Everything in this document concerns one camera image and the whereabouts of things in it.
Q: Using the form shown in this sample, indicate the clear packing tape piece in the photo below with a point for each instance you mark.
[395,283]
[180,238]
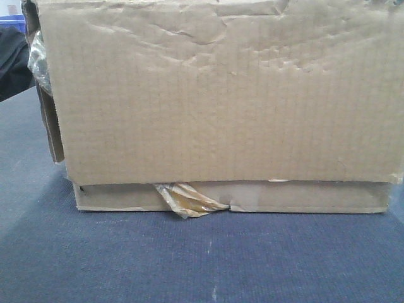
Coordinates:
[186,201]

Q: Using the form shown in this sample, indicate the large plain cardboard box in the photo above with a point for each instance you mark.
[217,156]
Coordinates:
[266,106]

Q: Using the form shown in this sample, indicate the black jacket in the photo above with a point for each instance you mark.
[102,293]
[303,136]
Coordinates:
[15,74]

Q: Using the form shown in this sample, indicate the blue plastic crate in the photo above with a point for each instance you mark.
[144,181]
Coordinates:
[17,21]

